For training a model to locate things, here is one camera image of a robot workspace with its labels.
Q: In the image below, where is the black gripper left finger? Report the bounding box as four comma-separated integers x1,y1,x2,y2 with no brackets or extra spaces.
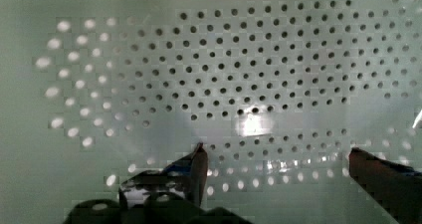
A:
118,142,208,208

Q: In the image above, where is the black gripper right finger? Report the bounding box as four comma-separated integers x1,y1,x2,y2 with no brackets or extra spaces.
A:
348,147,422,224

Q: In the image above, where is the mint green oval strainer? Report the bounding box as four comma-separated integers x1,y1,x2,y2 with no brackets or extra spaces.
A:
1,0,421,224

